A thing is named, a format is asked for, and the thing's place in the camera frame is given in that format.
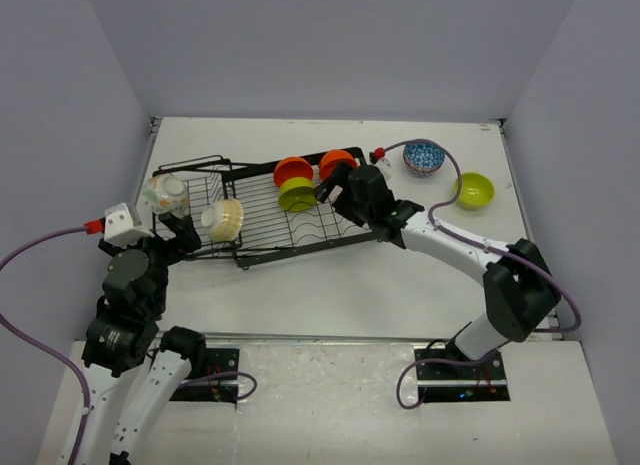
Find blue patterned bowl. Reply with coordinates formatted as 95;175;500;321
402;140;446;177

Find green bowl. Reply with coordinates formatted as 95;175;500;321
278;177;316;213
453;172;495;211

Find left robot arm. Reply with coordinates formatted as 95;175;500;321
58;207;208;464

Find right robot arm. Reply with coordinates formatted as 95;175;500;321
314;163;561;378

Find orange bowl right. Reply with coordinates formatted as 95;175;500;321
319;149;358;181

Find orange bowl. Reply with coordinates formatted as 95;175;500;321
319;149;358;181
273;156;314;187

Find white bowl leaf pattern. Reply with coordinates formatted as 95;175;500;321
140;174;190;216

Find white bowl yellow dots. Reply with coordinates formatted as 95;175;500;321
200;199;244;242

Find orange bowl left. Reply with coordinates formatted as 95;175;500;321
273;156;314;187

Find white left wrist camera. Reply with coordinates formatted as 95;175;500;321
104;202;153;249

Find black wire dish rack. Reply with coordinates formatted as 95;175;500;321
152;155;375;270

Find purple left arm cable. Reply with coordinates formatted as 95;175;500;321
0;219;106;465

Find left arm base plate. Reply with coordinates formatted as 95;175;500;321
167;346;241;410

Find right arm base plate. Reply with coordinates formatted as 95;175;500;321
416;353;511;404

